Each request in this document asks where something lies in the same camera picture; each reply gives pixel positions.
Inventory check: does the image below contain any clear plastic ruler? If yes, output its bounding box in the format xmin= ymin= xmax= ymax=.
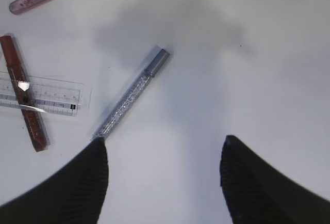
xmin=1 ymin=72 xmax=84 ymax=117

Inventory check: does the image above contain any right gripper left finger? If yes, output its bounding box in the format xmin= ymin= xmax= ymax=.
xmin=1 ymin=139 xmax=108 ymax=223

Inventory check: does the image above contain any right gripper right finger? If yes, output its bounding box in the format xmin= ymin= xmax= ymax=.
xmin=219 ymin=135 xmax=329 ymax=223

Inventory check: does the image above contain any silver glitter pen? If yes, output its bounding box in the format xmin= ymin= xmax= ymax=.
xmin=90 ymin=46 xmax=171 ymax=141

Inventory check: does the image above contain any red glitter pen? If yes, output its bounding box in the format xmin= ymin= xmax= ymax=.
xmin=1 ymin=35 xmax=48 ymax=152

